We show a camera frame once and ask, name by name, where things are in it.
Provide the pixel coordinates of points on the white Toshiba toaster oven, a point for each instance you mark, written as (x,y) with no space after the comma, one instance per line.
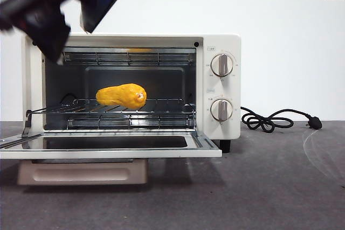
(229,44)

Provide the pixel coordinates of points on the beige oven knob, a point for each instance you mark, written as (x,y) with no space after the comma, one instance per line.
(221,110)
(222,65)

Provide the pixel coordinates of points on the yellow corn cob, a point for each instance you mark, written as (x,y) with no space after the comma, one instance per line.
(118,96)

